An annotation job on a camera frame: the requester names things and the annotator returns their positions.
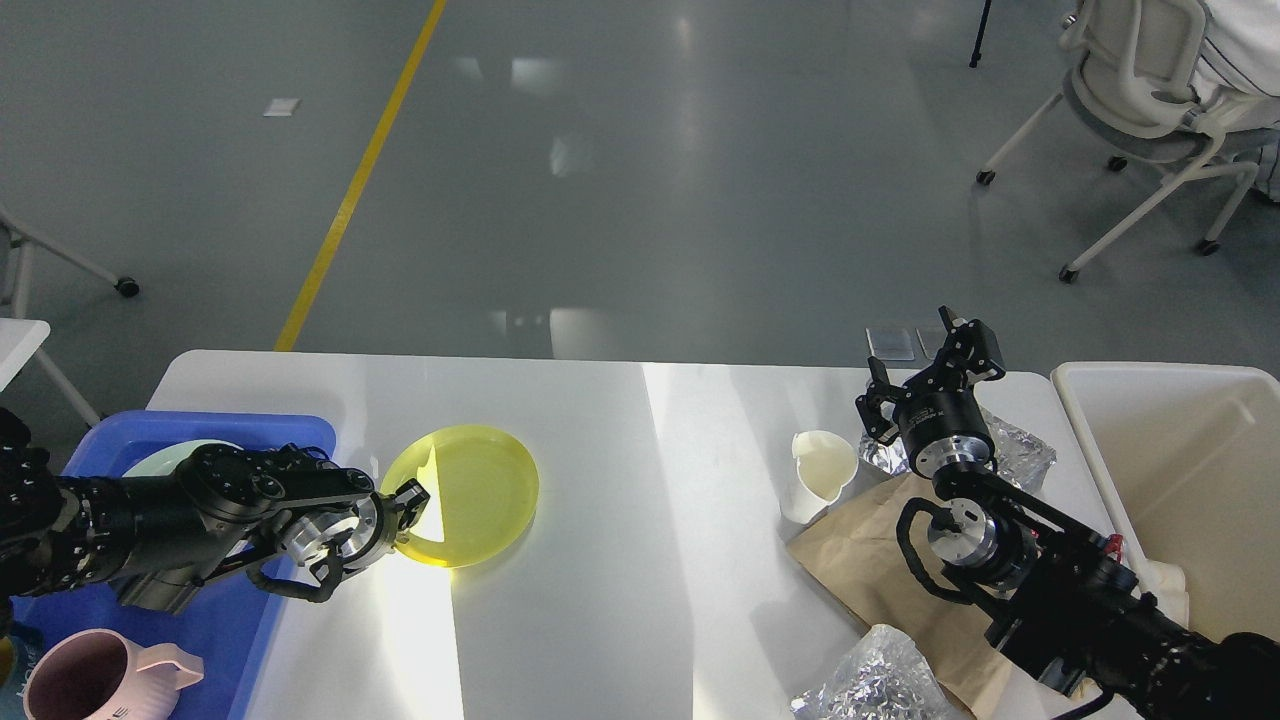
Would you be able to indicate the crumpled foil front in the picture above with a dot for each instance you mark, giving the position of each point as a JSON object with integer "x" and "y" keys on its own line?
{"x": 884, "y": 676}

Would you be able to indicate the white side table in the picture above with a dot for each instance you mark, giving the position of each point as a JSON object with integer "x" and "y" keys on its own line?
{"x": 21, "y": 342}

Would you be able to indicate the dark teal mug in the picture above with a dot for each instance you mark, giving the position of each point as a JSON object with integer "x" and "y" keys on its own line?
{"x": 23, "y": 647}

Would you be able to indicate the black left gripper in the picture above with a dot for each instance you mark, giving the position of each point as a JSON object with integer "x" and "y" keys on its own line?
{"x": 359, "y": 534}

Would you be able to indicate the pink mug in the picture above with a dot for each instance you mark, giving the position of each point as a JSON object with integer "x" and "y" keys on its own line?
{"x": 100, "y": 674}

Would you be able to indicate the crumpled foil near gripper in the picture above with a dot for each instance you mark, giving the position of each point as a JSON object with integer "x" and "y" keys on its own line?
{"x": 1022, "y": 459}

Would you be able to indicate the blue plastic tray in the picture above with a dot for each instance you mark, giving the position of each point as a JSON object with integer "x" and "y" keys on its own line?
{"x": 229, "y": 625}

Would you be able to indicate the white plastic bin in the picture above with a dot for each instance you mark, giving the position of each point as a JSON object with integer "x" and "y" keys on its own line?
{"x": 1186, "y": 457}

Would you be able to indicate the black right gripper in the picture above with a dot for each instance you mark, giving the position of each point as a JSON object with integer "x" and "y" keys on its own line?
{"x": 936, "y": 412}

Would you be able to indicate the seated person white shirt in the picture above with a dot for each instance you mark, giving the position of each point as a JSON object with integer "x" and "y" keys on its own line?
{"x": 1240, "y": 50}

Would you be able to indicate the white paper cup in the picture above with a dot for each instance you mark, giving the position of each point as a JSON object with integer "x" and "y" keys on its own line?
{"x": 824, "y": 464}

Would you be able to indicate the chair leg with caster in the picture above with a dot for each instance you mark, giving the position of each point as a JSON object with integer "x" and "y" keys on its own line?
{"x": 21, "y": 244}

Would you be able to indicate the black tripod leg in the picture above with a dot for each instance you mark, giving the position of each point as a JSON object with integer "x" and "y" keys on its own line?
{"x": 980, "y": 34}

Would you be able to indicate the white office chair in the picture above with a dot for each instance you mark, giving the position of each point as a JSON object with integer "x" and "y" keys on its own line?
{"x": 1151, "y": 81}

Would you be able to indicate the yellow plastic plate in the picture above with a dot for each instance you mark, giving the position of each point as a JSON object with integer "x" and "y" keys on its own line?
{"x": 484, "y": 489}

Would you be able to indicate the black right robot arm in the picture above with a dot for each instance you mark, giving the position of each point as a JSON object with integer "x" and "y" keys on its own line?
{"x": 1062, "y": 606}

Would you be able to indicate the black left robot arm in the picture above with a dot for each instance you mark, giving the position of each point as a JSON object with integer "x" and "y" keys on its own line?
{"x": 159, "y": 540}

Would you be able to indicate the brown paper bag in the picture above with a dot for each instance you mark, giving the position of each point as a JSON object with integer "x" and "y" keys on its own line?
{"x": 853, "y": 552}

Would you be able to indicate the pale green plate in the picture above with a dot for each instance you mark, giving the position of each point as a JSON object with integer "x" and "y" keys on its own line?
{"x": 166, "y": 460}

